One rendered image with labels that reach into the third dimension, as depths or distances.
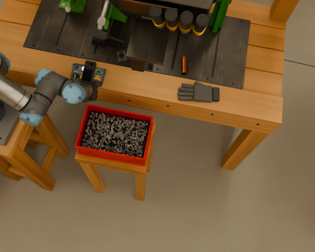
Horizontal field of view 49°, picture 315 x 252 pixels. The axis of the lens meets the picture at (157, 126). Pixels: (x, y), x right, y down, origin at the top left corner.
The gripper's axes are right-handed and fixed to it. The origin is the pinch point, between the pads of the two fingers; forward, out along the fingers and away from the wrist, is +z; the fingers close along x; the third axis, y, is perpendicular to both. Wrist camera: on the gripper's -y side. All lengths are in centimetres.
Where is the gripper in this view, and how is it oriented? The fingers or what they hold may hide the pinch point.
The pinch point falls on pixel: (96, 80)
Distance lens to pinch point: 165.8
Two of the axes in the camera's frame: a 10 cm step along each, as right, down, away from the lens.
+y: -1.8, 9.6, 2.3
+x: 9.8, 1.9, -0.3
